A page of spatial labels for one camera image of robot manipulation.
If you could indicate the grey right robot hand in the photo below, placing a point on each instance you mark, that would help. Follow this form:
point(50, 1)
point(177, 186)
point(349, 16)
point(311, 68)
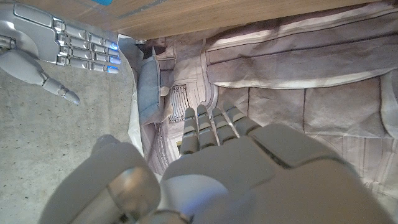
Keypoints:
point(34, 37)

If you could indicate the printed sofa room backdrop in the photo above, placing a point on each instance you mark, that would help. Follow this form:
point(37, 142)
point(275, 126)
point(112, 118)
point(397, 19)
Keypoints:
point(295, 77)

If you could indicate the blue toy piano keyboard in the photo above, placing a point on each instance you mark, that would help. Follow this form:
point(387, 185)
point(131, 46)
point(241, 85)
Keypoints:
point(102, 2)

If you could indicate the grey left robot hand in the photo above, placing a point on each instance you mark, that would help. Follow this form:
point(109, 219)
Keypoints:
point(242, 174)

